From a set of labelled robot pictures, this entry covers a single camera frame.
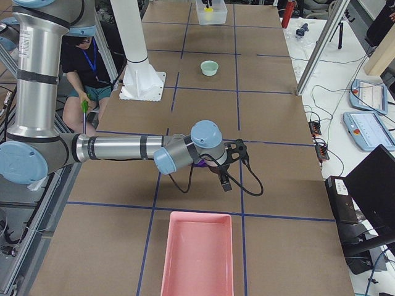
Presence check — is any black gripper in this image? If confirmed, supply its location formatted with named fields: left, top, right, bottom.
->
left=208, top=161, right=232, bottom=191

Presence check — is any purple cloth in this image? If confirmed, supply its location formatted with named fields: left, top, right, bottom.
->
left=192, top=159, right=208, bottom=168

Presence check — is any yellow plastic cup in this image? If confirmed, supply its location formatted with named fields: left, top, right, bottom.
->
left=203, top=7, right=214, bottom=20

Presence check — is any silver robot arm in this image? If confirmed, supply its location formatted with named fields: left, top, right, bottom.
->
left=1, top=1, right=233, bottom=191

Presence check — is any black computer box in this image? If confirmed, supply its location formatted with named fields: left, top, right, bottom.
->
left=325, top=176, right=359, bottom=224

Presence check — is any clear plastic storage box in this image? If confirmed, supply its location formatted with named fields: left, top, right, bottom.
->
left=195, top=0, right=228, bottom=25

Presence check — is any pink plastic tray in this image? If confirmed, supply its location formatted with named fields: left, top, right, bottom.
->
left=160, top=212, right=234, bottom=295

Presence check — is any mint green bowl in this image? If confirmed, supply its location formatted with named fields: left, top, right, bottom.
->
left=200, top=60, right=219, bottom=76

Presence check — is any black monitor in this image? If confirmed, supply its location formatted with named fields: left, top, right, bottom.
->
left=344, top=144, right=394, bottom=230

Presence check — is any near teach pendant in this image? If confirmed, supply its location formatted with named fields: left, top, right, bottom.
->
left=343, top=111, right=394, bottom=152

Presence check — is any teach pendant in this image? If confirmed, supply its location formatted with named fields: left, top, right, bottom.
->
left=349, top=79, right=388, bottom=115
left=343, top=111, right=394, bottom=152

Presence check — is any green grabber tool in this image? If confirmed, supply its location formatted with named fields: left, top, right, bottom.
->
left=81, top=94, right=89, bottom=135

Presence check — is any far teach pendant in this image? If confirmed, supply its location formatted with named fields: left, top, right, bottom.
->
left=349, top=79, right=388, bottom=115

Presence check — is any seated person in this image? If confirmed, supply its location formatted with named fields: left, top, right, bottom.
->
left=60, top=36, right=113, bottom=136

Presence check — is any red cylinder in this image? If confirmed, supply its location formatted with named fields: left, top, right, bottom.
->
left=281, top=0, right=295, bottom=28

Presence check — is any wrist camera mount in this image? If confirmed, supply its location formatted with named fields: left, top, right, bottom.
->
left=225, top=139, right=249, bottom=166

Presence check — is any white camera pedestal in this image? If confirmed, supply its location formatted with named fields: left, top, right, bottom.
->
left=110, top=0, right=166, bottom=102

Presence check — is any aluminium frame post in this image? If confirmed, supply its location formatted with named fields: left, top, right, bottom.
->
left=296, top=0, right=350, bottom=96

